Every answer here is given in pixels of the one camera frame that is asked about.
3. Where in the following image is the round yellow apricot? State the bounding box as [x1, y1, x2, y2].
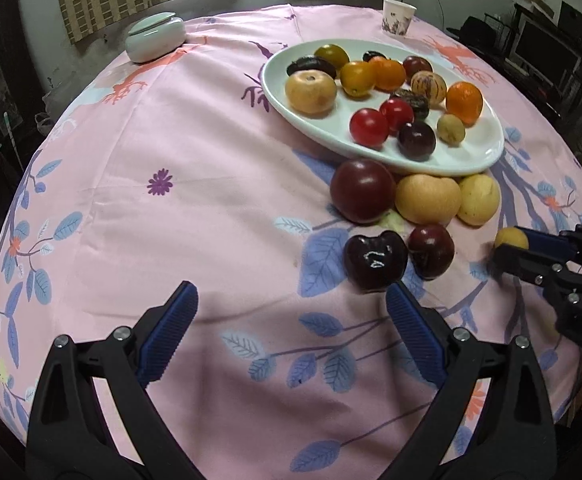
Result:
[457, 174, 500, 226]

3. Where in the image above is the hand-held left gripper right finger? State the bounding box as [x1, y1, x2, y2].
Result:
[385, 282, 556, 480]

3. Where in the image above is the long dark purple pepino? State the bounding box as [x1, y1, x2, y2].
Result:
[287, 56, 338, 80]

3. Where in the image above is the printed paper cup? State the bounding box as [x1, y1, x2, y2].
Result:
[382, 0, 417, 38]

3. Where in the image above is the orange-yellow plum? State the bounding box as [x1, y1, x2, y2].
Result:
[340, 61, 378, 98]

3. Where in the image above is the large yellow-orange round fruit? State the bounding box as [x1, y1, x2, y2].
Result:
[285, 70, 337, 114]

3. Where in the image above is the small dark purple plum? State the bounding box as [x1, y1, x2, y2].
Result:
[397, 121, 437, 161]

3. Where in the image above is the yellow plum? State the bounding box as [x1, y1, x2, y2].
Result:
[314, 44, 350, 71]

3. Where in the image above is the computer monitor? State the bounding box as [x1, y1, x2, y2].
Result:
[508, 12, 582, 78]

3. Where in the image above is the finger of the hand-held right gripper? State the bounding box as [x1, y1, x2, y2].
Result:
[517, 225, 582, 277]
[490, 244, 580, 292]

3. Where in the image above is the pink floral tablecloth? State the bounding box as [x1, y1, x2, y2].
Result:
[0, 4, 582, 480]

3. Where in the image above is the dark striped pepino melon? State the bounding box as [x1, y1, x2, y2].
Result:
[390, 88, 431, 121]

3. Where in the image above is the medium dark red plum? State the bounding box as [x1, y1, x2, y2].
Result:
[407, 224, 454, 281]

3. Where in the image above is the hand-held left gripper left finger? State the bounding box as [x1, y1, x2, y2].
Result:
[26, 281, 198, 480]

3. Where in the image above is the small dark red plum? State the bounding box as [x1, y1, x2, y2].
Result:
[402, 56, 434, 80]

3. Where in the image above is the white oval plate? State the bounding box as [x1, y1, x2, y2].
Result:
[261, 37, 505, 177]

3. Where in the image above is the pale green lidded jar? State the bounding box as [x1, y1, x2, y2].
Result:
[124, 12, 186, 63]

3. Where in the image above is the glossy dark heart-shaped plum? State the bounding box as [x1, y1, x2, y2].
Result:
[343, 231, 408, 292]

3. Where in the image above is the cardboard box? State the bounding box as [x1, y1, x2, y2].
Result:
[511, 0, 556, 17]

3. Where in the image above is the pale striped pepino melon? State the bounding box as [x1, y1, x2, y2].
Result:
[411, 71, 446, 107]

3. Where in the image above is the black hat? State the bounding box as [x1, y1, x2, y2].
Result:
[446, 16, 494, 43]

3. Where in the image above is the large dark red plum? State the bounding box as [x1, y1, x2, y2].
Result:
[330, 159, 397, 224]

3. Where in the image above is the black speaker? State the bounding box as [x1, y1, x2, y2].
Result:
[557, 1, 582, 43]

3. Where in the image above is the orange mandarin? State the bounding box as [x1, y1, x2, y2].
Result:
[445, 81, 484, 126]
[369, 57, 406, 92]

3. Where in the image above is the red tomato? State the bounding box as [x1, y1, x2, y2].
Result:
[349, 108, 390, 148]
[379, 98, 415, 131]

